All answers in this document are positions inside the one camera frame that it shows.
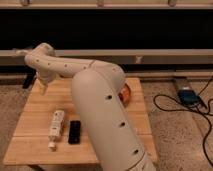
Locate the orange plate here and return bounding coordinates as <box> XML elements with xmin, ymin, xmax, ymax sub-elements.
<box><xmin>119</xmin><ymin>84</ymin><xmax>131</xmax><ymax>106</ymax></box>

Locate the wooden table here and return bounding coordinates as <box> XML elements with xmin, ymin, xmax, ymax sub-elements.
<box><xmin>3</xmin><ymin>78</ymin><xmax>157</xmax><ymax>171</ymax></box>

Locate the black remote control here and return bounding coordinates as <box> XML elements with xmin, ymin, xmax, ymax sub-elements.
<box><xmin>68</xmin><ymin>120</ymin><xmax>81</xmax><ymax>144</ymax></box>

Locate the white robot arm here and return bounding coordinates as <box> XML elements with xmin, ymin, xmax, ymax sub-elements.
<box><xmin>25</xmin><ymin>43</ymin><xmax>156</xmax><ymax>171</ymax></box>

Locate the blue power adapter box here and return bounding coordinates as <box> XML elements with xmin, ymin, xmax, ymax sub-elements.
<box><xmin>178</xmin><ymin>89</ymin><xmax>199</xmax><ymax>106</ymax></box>

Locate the long wooden beam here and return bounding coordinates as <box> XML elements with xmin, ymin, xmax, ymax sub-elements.
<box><xmin>0</xmin><ymin>49</ymin><xmax>213</xmax><ymax>66</ymax></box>

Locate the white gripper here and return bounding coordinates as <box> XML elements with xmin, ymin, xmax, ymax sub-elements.
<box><xmin>37</xmin><ymin>69</ymin><xmax>56</xmax><ymax>95</ymax></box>

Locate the black cable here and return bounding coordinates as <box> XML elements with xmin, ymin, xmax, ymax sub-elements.
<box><xmin>153</xmin><ymin>75</ymin><xmax>213</xmax><ymax>168</ymax></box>

